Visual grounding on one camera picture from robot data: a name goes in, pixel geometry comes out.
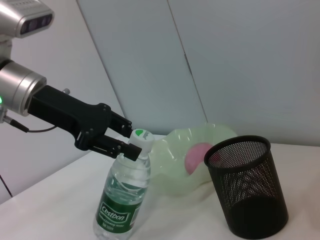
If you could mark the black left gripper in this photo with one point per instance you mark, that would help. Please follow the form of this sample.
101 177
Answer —
70 117

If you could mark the clear green-label water bottle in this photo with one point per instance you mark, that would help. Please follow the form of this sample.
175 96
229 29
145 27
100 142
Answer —
120 200

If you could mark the pink peach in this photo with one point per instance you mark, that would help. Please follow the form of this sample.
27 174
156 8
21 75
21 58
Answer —
193 157

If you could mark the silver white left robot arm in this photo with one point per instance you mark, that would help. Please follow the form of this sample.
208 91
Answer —
17 87

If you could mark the translucent green fruit plate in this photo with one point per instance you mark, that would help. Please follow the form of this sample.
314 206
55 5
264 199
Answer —
172 165

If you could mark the black mesh pen cup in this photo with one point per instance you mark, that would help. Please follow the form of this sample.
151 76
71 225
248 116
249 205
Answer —
250 195

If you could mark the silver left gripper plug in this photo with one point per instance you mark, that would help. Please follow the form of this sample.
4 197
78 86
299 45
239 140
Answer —
66 91

